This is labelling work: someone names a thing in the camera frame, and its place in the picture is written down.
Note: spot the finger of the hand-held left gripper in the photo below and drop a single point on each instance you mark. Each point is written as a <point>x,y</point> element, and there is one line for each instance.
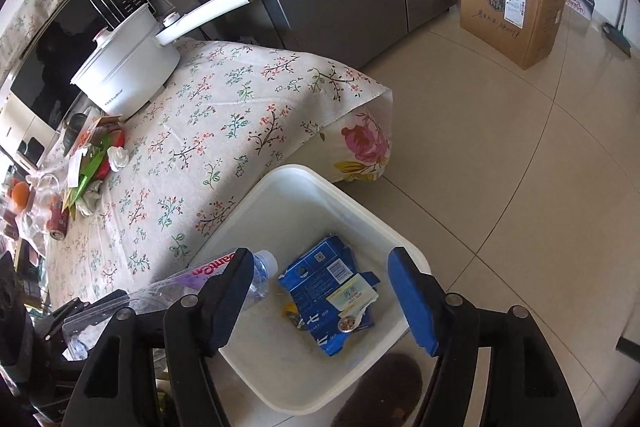
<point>67,317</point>

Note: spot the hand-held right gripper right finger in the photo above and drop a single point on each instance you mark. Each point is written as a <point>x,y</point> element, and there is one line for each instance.
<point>412,302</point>

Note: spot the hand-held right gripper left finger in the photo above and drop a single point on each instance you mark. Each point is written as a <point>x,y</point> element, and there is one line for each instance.
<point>232,302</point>

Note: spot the clear plastic bottle purple label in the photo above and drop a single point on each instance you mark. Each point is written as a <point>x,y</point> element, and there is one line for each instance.
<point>200,272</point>

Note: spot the white plastic bin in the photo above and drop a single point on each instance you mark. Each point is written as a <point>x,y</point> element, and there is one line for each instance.
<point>300,217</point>

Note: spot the white paper slip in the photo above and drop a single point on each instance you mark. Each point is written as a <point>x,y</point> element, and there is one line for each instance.
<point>76,169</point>

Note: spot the white tissue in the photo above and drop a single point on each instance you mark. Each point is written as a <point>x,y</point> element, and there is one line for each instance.
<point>117,158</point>
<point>87,202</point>

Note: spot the red rimmed paper bowl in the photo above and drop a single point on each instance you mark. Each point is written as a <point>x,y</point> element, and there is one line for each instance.
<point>112,142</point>

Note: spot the tan paper packet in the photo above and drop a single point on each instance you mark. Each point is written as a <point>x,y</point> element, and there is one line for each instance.
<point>97,125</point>

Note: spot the small yellow wrapper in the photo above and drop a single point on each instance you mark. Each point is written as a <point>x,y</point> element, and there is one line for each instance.
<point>291,316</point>

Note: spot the crushed blue carton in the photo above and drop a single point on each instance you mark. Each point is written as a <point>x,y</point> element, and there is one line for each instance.
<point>310,277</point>

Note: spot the red soda can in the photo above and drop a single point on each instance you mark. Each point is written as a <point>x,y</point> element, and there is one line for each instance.
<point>57,224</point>

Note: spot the orange fruit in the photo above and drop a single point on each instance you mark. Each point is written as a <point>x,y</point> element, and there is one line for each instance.
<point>20,197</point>

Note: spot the clear plastic bag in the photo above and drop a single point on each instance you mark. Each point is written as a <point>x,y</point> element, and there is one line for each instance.
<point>42,187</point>

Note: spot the rose printed cloth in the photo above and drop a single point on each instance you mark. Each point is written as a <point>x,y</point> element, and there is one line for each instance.
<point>365,142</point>

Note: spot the white cabinet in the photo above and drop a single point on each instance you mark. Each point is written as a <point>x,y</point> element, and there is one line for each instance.
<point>20,132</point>

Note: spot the dark green pumpkin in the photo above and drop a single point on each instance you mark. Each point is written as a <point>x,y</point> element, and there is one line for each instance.
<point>75,124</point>

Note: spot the floral tablecloth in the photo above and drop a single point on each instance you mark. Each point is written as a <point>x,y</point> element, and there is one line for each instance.
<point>225,107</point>

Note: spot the black stand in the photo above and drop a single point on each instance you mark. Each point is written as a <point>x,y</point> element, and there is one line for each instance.
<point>629,347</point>

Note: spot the white electric pot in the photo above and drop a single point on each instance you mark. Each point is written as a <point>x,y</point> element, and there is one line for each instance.
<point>130,67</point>

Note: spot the black microwave oven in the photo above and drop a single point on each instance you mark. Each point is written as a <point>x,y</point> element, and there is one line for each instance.
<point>50,57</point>

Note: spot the cardboard box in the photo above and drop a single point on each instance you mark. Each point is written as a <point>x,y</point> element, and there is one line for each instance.
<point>505,22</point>

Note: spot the green broom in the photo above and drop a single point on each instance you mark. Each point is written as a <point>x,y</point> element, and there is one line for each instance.
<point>617,37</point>

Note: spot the blue white leaflet board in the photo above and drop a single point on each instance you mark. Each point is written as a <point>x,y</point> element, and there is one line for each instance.
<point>580,2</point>

